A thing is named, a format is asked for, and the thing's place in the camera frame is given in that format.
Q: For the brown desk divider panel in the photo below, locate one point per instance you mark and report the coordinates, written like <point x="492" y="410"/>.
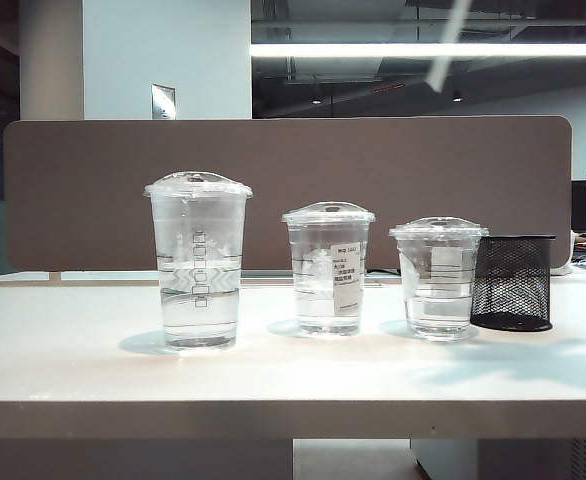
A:
<point x="98" y="200"/>

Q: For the black mesh pen holder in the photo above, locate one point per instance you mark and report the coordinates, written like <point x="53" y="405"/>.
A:
<point x="513" y="285"/>

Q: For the medium clear cup with label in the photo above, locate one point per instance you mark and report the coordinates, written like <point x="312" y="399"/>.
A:
<point x="323" y="280"/>

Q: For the framed sign on pillar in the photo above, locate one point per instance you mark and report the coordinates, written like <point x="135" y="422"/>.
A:
<point x="163" y="102"/>

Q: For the long ceiling light strip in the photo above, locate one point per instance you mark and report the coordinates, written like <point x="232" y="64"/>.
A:
<point x="373" y="50"/>

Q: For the black computer monitor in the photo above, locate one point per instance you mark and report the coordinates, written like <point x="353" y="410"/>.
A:
<point x="580" y="205"/>

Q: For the small clear plastic cup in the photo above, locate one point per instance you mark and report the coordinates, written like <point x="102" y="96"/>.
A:
<point x="438" y="300"/>

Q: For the large clear plastic cup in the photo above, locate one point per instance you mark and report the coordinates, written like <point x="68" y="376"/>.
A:
<point x="198" y="280"/>

